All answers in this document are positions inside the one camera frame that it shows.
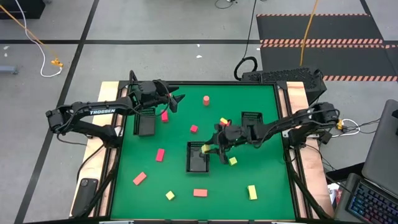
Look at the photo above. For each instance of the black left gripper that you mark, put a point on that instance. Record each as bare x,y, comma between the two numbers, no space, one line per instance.
146,91

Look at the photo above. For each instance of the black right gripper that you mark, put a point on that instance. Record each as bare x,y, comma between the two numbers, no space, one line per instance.
231,134

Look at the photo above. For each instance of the yellow foam cube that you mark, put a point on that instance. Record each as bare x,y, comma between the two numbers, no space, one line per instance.
233,160
170,195

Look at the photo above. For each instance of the yellow arch foam block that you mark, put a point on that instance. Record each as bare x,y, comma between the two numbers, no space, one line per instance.
205,148

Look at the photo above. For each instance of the orange foam cylinder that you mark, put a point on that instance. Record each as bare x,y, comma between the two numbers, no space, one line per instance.
206,100

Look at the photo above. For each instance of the yellow rectangular foam block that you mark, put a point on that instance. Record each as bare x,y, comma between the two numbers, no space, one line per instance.
252,192

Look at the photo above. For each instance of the orange rectangular foam block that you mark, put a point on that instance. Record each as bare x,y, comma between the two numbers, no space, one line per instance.
200,193
139,178

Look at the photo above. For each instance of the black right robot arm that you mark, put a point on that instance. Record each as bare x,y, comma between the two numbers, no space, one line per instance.
298,119

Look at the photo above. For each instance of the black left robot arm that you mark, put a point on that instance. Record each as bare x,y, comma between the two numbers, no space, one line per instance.
102,111

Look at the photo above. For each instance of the black slotted plastic basket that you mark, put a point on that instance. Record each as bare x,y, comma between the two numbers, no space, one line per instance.
146,126
197,163
252,117

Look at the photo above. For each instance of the small yellow foam block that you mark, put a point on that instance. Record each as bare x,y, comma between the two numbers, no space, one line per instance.
223,120

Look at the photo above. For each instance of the red foam cube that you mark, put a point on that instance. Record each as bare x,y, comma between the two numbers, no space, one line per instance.
194,128

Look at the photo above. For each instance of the red rectangular foam block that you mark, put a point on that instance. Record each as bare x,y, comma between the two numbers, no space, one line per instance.
160,155

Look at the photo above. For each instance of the wooden side board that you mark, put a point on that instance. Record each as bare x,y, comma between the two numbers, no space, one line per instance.
297,93
108,90

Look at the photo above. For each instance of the silver aluminium extrusion bar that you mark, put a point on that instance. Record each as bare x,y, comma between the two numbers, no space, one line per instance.
116,222
287,222

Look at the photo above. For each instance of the black perforated computer case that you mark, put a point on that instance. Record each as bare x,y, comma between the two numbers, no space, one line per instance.
280,76

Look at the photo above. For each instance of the black smartphone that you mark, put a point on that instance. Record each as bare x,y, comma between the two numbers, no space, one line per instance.
84,197

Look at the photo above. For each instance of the black hazard-striped floor mat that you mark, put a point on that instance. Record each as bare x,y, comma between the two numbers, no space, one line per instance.
326,62
326,29

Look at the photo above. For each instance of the grey laptop backlit keyboard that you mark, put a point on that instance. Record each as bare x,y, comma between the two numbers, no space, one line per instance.
382,149

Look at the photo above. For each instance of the black box on floor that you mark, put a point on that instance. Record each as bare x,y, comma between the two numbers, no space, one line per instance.
21,9

